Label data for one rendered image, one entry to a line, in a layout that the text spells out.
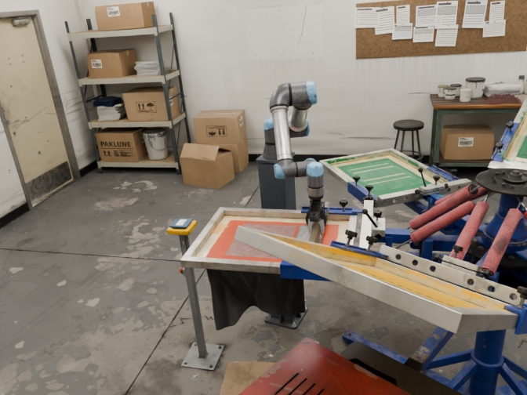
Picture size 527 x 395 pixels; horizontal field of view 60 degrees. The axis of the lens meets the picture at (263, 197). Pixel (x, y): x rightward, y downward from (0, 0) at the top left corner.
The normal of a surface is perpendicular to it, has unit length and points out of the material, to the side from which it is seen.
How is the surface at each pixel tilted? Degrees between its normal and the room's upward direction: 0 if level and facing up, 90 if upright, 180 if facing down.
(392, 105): 90
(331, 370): 0
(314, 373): 0
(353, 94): 90
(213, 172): 90
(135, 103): 90
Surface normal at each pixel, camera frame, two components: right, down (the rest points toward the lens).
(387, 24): -0.27, 0.35
